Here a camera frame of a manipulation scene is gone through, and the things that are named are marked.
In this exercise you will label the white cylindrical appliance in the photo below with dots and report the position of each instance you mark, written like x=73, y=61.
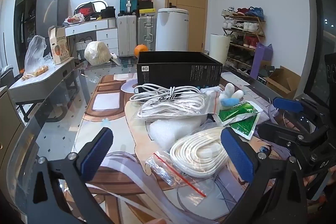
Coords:
x=172, y=32

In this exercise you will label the orange fruit carton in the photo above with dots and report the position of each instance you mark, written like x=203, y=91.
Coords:
x=58, y=44

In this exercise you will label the bagged white adidas laces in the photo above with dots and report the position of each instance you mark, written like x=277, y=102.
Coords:
x=157, y=102

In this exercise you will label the white drawer desk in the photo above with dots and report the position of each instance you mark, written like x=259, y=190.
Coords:
x=104, y=30

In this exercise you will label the silver suitcase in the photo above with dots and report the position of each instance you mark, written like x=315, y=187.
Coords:
x=146, y=31

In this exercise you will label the wooden shoe rack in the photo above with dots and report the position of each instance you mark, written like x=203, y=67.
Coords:
x=244, y=27

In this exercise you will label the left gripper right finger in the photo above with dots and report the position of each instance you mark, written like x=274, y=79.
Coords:
x=275, y=192

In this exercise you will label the white blue plush toy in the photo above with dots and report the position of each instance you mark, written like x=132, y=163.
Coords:
x=230, y=97

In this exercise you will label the grey side table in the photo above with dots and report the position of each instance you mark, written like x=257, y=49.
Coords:
x=28, y=93

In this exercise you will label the wicker basket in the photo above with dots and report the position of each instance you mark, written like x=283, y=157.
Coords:
x=80, y=48

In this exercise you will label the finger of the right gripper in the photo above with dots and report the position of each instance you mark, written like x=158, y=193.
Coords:
x=287, y=105
x=286, y=136

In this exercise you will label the black cabinet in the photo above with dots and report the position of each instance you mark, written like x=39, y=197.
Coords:
x=24, y=28

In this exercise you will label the small white trash bin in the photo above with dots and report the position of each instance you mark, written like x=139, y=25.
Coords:
x=219, y=46

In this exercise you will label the green medicine sachet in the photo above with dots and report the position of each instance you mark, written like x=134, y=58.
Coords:
x=240, y=112
x=246, y=127

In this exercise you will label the white handled knife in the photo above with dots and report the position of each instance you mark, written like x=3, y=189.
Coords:
x=114, y=58

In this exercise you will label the purple paper bag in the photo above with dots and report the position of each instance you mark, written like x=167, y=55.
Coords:
x=262, y=57

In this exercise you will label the white suitcase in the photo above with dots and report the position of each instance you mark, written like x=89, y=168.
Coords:
x=127, y=35

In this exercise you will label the open cardboard box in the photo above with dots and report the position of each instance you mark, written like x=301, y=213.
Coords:
x=284, y=82

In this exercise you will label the plastic bag with snacks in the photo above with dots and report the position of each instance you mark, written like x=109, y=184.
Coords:
x=35, y=62

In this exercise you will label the white foam block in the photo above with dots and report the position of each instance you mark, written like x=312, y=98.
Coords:
x=165, y=132

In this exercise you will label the bagged white noodle bundle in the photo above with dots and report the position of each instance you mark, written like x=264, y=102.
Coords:
x=97, y=53

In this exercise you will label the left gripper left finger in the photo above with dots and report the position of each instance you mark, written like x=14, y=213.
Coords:
x=46, y=202

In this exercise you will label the red black shoe box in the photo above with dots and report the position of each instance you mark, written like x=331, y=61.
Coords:
x=86, y=9

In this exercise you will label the anime printed desk mat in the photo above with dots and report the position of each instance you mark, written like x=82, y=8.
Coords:
x=124, y=185

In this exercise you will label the black cardboard box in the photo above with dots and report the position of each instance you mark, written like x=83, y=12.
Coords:
x=178, y=68

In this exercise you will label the orange fruit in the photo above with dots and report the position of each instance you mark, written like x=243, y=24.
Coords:
x=140, y=48

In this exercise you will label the dark grey refrigerator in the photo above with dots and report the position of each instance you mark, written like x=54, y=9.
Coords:
x=50, y=13

